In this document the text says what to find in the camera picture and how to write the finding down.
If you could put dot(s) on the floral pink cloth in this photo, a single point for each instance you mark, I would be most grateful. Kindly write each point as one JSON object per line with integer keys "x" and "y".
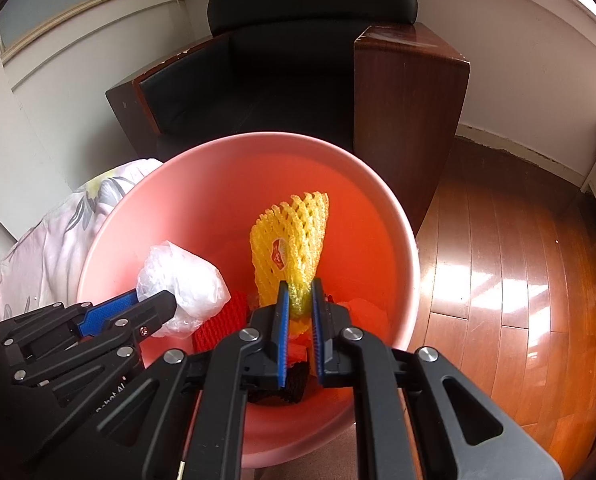
{"x": 53, "y": 245}

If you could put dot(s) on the black leather wooden armchair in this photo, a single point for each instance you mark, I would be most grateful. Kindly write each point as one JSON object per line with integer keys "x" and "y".
{"x": 288, "y": 85}

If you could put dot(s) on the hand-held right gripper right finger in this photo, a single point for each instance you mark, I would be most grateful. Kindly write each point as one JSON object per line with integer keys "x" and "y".
{"x": 318, "y": 335}

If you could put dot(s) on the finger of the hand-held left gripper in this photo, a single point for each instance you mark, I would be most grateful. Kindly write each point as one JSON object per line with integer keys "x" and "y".
{"x": 153, "y": 305}
{"x": 108, "y": 310}

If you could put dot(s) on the white foam wrap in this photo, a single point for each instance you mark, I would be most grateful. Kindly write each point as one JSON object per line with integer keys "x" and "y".
{"x": 188, "y": 280}

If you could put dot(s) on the black foam net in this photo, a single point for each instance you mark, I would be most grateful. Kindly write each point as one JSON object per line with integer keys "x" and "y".
{"x": 298, "y": 382}

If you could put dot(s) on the pink plastic bucket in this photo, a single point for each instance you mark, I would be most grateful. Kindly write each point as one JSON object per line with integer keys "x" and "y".
{"x": 368, "y": 210}

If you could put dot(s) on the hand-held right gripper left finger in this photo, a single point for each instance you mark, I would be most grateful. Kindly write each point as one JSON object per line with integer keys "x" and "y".
{"x": 283, "y": 335}

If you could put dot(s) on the yellow foam net red label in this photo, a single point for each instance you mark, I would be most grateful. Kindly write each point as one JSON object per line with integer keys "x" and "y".
{"x": 288, "y": 240}

